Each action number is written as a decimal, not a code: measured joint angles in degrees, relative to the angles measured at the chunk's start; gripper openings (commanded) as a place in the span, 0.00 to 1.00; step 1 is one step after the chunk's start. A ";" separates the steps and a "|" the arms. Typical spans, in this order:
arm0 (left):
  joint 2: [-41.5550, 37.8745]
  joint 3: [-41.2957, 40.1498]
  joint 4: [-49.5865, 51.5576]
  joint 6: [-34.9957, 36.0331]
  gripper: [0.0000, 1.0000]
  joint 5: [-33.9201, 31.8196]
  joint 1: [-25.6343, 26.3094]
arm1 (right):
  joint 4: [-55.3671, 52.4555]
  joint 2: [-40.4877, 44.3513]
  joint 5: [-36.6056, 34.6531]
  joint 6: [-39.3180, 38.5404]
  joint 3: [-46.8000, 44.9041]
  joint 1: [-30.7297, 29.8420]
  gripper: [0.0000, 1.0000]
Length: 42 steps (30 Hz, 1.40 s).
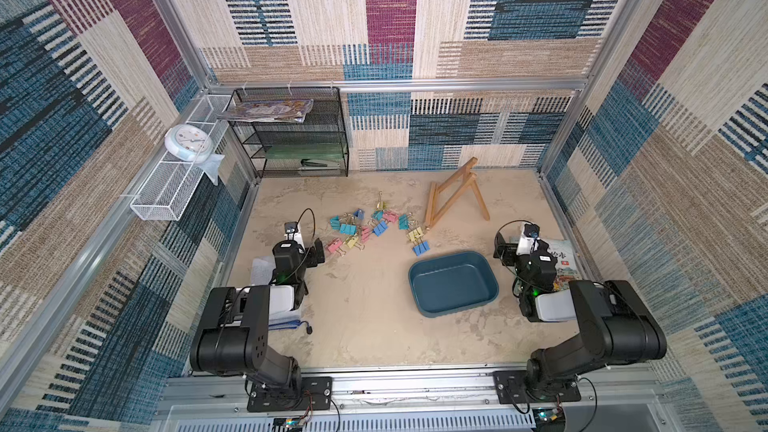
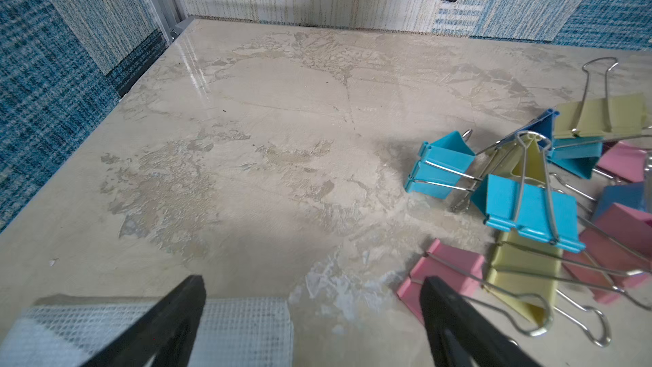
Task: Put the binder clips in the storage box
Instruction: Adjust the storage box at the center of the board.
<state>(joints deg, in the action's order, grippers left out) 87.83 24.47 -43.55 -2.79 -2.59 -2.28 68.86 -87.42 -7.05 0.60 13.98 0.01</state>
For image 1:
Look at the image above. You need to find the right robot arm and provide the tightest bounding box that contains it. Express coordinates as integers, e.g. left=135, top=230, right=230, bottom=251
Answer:
left=493, top=231, right=667, bottom=405

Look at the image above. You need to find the colourful history picture book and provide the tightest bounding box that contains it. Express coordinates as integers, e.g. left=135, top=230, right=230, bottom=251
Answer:
left=545, top=239, right=583, bottom=292

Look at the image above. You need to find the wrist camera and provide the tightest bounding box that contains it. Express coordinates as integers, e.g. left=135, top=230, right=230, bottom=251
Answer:
left=284, top=221, right=305, bottom=247
left=516, top=222, right=540, bottom=255

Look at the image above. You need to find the olive yellow binder clip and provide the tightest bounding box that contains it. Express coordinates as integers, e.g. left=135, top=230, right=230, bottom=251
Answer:
left=376, top=192, right=387, bottom=211

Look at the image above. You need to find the magazine on shelf top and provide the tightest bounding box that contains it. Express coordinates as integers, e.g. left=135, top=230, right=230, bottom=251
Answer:
left=217, top=99, right=314, bottom=123

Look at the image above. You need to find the teal plastic storage box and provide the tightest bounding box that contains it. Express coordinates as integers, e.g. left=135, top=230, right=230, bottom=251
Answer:
left=408, top=251, right=499, bottom=318

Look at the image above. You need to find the black wire mesh shelf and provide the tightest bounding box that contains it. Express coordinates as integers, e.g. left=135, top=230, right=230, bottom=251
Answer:
left=226, top=86, right=350, bottom=179

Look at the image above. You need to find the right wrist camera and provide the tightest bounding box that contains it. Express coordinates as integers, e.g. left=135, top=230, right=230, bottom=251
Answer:
left=516, top=222, right=540, bottom=255

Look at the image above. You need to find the wooden easel stand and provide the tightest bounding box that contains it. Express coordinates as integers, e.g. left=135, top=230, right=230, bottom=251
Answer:
left=424, top=157, right=491, bottom=229

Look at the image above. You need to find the white paper document pouch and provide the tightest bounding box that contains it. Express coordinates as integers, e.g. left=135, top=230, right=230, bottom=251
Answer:
left=250, top=256, right=313, bottom=335

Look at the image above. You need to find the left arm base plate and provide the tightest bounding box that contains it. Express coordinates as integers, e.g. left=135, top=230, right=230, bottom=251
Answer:
left=244, top=376, right=333, bottom=413

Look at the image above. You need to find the white round clock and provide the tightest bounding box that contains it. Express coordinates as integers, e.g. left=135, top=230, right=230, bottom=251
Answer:
left=164, top=124, right=213, bottom=163

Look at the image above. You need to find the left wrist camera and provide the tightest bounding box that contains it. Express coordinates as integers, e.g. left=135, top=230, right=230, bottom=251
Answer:
left=284, top=221, right=305, bottom=247

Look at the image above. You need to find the white wire wall basket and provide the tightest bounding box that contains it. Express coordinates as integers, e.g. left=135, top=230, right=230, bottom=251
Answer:
left=127, top=94, right=236, bottom=222

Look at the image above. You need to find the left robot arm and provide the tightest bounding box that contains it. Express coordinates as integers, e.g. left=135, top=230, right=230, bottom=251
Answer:
left=189, top=239, right=332, bottom=412

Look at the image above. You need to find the pink binder clip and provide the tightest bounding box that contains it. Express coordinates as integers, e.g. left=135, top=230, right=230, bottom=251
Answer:
left=359, top=226, right=373, bottom=244
left=326, top=238, right=346, bottom=256
left=382, top=210, right=399, bottom=223

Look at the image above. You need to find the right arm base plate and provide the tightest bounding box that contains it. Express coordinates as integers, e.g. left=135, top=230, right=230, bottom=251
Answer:
left=492, top=370, right=581, bottom=406

